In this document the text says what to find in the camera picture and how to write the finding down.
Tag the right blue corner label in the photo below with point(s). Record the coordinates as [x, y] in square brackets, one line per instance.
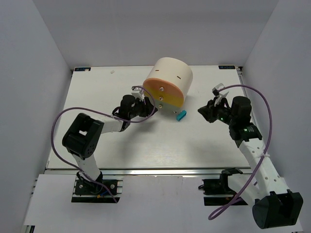
[226, 67]

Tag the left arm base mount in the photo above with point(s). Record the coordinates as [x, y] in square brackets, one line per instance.
[85, 191]

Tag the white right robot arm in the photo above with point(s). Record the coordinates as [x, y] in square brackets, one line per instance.
[272, 202]

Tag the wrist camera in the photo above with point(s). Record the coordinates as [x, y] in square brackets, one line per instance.
[137, 92]
[220, 93]

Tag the cream cylindrical drawer container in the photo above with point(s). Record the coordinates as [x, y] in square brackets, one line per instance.
[174, 71]

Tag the long teal lego brick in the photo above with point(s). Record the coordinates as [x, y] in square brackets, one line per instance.
[181, 115]

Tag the blue corner label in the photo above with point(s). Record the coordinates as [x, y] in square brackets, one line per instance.
[82, 69]
[226, 67]

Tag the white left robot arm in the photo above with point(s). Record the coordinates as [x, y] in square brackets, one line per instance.
[83, 135]

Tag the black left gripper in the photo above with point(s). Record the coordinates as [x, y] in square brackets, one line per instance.
[146, 108]

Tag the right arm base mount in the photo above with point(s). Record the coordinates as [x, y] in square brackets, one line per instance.
[216, 191]

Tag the yellow drawer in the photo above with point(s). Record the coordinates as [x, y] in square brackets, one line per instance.
[174, 100]

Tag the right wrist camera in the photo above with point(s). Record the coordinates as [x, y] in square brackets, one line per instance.
[220, 93]

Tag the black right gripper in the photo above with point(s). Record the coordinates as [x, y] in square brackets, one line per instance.
[211, 113]

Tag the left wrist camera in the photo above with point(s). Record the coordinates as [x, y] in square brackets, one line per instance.
[137, 92]

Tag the left blue corner label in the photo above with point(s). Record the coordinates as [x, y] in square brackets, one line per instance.
[82, 69]

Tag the aluminium front rail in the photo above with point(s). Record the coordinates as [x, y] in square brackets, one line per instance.
[152, 172]

